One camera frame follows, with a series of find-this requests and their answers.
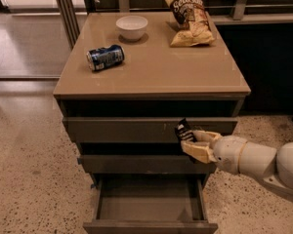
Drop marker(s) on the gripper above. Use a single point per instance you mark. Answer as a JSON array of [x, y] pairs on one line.
[[227, 153]]

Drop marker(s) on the black rxbar chocolate bar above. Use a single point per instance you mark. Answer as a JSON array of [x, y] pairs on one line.
[[183, 131]]

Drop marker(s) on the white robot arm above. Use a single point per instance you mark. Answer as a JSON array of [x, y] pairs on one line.
[[271, 167]]

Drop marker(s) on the grey drawer cabinet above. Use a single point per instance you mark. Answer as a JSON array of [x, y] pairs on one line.
[[202, 84]]

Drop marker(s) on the grey open bottom drawer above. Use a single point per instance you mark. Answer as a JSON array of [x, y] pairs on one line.
[[150, 205]]

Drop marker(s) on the grey middle drawer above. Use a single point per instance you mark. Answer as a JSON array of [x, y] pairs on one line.
[[143, 164]]

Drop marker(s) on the grey top drawer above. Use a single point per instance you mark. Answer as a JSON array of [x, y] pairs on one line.
[[122, 129]]

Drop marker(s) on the sea salt chips bag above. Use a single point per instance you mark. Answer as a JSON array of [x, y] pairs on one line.
[[194, 28]]

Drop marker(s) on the blue soda can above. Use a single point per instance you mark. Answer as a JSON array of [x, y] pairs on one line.
[[105, 57]]

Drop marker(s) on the white ceramic bowl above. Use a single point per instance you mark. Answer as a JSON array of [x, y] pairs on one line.
[[132, 28]]

